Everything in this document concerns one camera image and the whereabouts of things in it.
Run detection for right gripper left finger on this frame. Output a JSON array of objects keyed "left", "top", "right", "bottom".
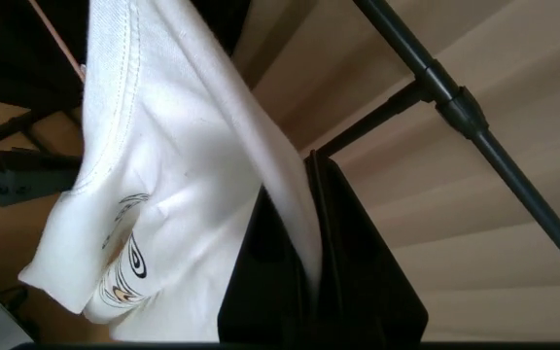
[{"left": 216, "top": 186, "right": 311, "bottom": 344}]

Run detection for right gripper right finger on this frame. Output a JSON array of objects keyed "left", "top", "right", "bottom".
[{"left": 302, "top": 149, "right": 430, "bottom": 344}]

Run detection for white garment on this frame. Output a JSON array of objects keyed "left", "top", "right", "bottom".
[{"left": 17, "top": 0, "right": 324, "bottom": 344}]

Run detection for pink clothes hanger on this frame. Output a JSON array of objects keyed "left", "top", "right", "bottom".
[{"left": 25, "top": 0, "right": 88, "bottom": 83}]

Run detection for black shorts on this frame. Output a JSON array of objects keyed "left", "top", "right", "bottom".
[{"left": 0, "top": 0, "right": 253, "bottom": 112}]

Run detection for beige curtain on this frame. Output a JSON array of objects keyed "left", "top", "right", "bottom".
[{"left": 229, "top": 0, "right": 560, "bottom": 343}]

